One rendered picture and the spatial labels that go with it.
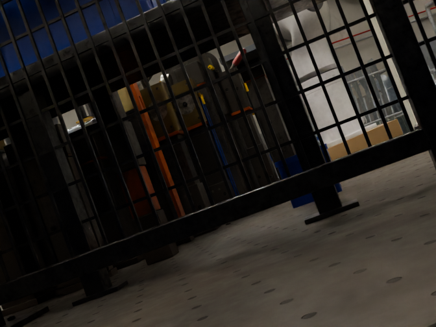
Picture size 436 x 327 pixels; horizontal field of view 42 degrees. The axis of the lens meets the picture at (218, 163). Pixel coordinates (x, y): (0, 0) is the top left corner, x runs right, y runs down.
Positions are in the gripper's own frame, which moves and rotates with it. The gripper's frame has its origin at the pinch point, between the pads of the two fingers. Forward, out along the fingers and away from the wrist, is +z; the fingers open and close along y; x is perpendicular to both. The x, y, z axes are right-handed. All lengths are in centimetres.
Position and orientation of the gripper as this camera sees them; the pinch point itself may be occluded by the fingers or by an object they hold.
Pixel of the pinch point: (86, 111)
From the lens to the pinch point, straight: 138.7
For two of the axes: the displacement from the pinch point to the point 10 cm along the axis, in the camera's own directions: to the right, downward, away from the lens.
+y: -9.1, 3.5, 2.0
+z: 3.5, 9.3, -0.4
